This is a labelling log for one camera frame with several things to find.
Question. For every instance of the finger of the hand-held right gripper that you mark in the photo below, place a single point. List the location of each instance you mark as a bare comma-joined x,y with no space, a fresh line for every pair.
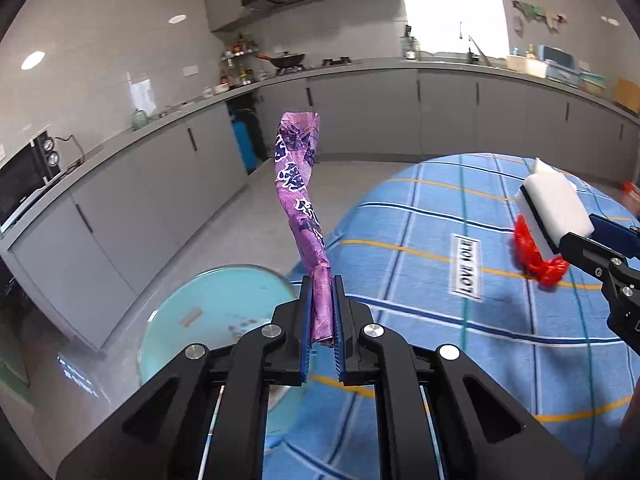
617,232
615,280

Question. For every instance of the gas stove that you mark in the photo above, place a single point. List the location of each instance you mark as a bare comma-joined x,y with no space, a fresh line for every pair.
336,61

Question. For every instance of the green hanging cloth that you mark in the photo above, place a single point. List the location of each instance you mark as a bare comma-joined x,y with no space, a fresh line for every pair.
530,10

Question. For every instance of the knife holder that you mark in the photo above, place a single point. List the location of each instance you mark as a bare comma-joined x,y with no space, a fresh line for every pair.
411,50

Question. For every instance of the clear plastic bag red print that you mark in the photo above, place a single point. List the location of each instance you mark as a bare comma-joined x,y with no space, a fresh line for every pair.
527,245

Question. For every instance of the bright window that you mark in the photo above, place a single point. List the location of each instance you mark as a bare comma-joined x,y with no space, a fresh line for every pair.
450,5

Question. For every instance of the wooden cutting board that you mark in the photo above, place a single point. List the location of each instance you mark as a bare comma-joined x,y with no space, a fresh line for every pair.
627,94

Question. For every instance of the green plastic basins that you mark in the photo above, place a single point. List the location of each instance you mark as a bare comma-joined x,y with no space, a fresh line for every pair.
592,81

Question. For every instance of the grey lower cabinets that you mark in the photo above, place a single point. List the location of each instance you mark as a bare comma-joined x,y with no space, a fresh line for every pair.
450,110

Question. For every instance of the pink trash bin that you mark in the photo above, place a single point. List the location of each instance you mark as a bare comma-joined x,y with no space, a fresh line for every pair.
627,187

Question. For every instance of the light blue plastic basin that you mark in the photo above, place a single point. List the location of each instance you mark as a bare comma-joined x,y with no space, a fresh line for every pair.
200,310

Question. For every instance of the white plastic basin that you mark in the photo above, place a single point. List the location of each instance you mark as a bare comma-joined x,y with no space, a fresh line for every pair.
525,66

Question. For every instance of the white sponge block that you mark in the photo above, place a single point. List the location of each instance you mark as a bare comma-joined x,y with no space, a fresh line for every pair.
550,200

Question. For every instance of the black sink faucet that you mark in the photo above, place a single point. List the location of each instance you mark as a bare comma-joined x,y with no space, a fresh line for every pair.
470,55

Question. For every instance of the blue plaid tablecloth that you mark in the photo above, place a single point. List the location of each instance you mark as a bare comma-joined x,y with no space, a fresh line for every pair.
500,360

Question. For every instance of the spice rack with bottles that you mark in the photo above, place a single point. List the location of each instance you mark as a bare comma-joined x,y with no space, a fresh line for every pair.
240,75

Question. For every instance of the green ceramic jar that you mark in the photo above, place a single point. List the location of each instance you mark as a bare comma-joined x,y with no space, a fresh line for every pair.
140,121

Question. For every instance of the beige hanging cloth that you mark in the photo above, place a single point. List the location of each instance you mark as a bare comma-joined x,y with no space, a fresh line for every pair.
556,21

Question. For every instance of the blue water filter cylinder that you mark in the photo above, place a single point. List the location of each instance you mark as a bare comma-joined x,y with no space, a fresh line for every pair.
244,145

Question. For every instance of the blue dish rack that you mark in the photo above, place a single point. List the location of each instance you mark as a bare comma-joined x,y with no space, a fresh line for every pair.
560,62

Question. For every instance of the black wok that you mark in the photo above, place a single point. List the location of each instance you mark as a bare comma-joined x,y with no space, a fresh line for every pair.
287,61

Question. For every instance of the black microwave oven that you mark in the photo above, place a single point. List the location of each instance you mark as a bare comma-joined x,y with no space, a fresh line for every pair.
25,180

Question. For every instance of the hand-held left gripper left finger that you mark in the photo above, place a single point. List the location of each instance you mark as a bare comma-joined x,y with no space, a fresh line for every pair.
306,330

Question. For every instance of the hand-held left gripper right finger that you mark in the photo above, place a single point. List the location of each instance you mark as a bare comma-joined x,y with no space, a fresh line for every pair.
340,330

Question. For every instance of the purple foil wrapper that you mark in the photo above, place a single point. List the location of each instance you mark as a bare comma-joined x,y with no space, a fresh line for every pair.
300,200

